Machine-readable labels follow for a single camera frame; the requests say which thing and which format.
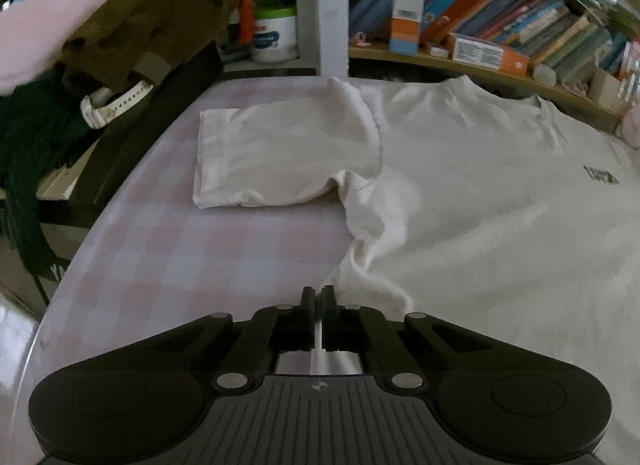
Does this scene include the pink white plush toy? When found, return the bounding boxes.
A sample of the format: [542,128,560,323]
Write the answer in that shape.
[620,108,640,148]

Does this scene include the pink fluffy hat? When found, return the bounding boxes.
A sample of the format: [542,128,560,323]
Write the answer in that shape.
[0,0,108,96]

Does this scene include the wooden bookshelf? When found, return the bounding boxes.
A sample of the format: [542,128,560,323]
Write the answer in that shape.
[348,0,640,133]

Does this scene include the brown jacket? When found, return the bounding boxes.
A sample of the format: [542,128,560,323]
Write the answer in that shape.
[57,0,241,91]

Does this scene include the dark green cloth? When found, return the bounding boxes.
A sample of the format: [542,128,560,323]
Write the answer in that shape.
[0,70,108,291]

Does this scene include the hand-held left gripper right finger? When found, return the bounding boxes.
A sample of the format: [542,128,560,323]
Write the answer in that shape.
[320,285,516,392]

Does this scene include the flat white orange box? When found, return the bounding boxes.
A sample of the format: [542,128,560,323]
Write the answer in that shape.
[446,32,531,77]

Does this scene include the orange tassel ornament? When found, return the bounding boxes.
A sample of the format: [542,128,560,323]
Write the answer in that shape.
[238,0,254,44]

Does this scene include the white wristwatch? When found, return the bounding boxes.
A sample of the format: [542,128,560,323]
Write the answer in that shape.
[80,79,154,130]

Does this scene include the row of books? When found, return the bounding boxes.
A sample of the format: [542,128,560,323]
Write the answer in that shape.
[350,0,631,86]

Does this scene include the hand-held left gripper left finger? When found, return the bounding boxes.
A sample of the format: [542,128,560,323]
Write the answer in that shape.
[125,285,317,392]

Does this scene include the white tub with green rim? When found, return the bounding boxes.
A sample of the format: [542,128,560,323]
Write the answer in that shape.
[250,5,300,63]

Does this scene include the white shelf post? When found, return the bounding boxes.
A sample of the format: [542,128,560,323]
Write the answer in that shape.
[312,0,349,78]

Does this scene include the white desk organiser box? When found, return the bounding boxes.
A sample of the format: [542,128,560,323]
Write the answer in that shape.
[587,68,621,106]

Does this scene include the small white plastic case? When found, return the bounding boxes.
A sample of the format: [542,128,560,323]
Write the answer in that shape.
[532,65,558,88]

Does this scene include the cream printed t-shirt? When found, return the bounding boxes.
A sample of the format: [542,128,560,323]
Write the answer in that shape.
[192,75,640,465]

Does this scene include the tall white orange box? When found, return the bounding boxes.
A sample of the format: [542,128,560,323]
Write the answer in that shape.
[389,0,428,56]

